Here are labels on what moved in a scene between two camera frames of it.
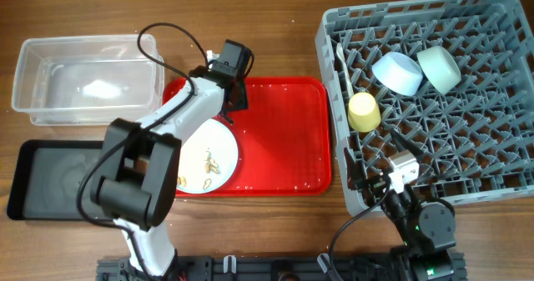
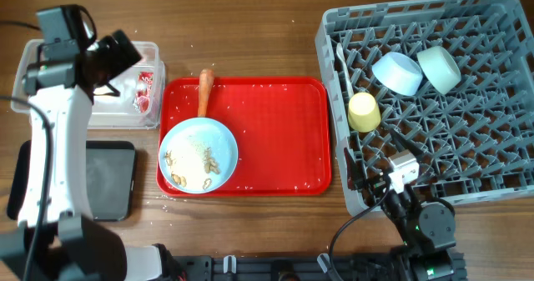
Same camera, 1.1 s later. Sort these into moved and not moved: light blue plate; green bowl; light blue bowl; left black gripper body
Moved: left black gripper body
Not moved: green bowl; light blue bowl; light blue plate
